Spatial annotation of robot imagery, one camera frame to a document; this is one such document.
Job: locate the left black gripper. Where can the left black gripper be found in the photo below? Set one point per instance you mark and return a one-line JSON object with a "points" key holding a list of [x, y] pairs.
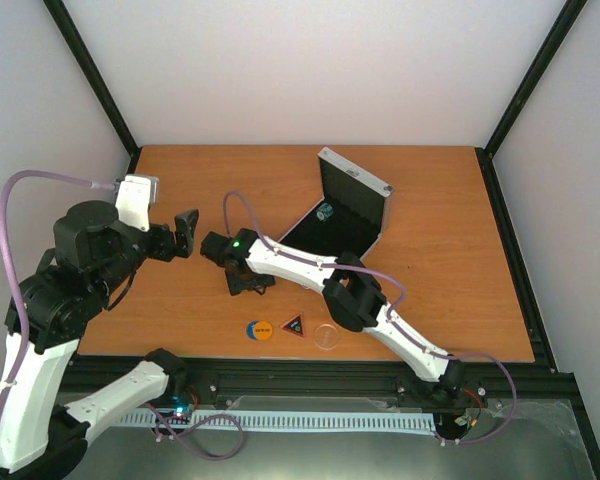
{"points": [[186, 235]]}

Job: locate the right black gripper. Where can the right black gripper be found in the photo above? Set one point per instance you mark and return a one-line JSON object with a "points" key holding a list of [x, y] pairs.
{"points": [[237, 286]]}

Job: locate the aluminium poker case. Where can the aluminium poker case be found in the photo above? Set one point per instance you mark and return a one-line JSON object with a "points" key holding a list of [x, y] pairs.
{"points": [[361, 203]]}

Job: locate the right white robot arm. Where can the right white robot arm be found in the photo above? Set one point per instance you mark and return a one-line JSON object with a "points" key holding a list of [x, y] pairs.
{"points": [[352, 294]]}

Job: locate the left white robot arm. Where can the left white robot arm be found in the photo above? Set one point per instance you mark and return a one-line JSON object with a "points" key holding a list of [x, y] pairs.
{"points": [[90, 269]]}

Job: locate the orange blue round button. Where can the orange blue round button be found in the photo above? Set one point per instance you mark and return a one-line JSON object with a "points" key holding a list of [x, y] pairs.
{"points": [[259, 330]]}

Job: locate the red black triangular button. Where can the red black triangular button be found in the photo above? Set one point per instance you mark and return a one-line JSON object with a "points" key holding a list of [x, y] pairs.
{"points": [[294, 325]]}

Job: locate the clear round dealer button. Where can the clear round dealer button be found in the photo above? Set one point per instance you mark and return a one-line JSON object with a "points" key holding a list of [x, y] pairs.
{"points": [[326, 337]]}

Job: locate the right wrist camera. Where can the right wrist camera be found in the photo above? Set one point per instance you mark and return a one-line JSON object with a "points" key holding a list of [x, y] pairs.
{"points": [[213, 247]]}

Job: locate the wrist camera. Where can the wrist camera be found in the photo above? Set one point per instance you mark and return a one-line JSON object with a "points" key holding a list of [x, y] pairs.
{"points": [[213, 247], [136, 194]]}

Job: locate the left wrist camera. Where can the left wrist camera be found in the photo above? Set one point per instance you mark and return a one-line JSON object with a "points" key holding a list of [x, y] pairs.
{"points": [[136, 194]]}

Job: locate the black aluminium frame rail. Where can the black aluminium frame rail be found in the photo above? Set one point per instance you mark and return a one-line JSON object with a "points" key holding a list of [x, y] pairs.
{"points": [[216, 380]]}

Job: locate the white slotted cable duct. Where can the white slotted cable duct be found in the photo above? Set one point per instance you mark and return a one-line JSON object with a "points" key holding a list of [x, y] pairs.
{"points": [[305, 422]]}

